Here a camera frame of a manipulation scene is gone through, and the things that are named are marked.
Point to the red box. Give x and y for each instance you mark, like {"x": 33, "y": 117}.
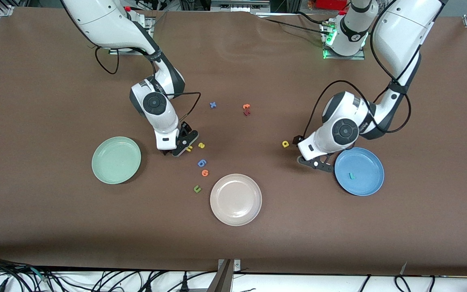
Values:
{"x": 330, "y": 4}

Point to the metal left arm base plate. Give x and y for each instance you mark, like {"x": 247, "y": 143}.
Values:
{"x": 359, "y": 56}

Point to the pale green plate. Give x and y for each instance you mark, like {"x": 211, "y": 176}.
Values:
{"x": 116, "y": 160}

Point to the small metal corner bracket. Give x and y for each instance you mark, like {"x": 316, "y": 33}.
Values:
{"x": 237, "y": 265}

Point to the beige plate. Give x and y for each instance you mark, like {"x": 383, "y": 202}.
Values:
{"x": 236, "y": 199}

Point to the green foam letter u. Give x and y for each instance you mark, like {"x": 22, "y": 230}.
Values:
{"x": 197, "y": 189}

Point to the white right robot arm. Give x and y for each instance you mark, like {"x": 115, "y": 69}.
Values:
{"x": 108, "y": 24}

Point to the black power plug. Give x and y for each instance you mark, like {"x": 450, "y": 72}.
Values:
{"x": 185, "y": 284}

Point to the blue foam letter g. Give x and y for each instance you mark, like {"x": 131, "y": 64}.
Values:
{"x": 202, "y": 163}

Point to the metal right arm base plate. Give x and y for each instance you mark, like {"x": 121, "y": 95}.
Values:
{"x": 114, "y": 52}

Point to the aluminium profile post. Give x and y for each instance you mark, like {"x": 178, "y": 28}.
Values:
{"x": 223, "y": 280}

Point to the metal table corner bracket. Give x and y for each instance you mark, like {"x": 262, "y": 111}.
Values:
{"x": 6, "y": 10}

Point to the blue plate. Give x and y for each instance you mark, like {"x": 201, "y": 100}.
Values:
{"x": 365, "y": 178}

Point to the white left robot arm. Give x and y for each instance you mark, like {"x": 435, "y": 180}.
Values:
{"x": 403, "y": 28}

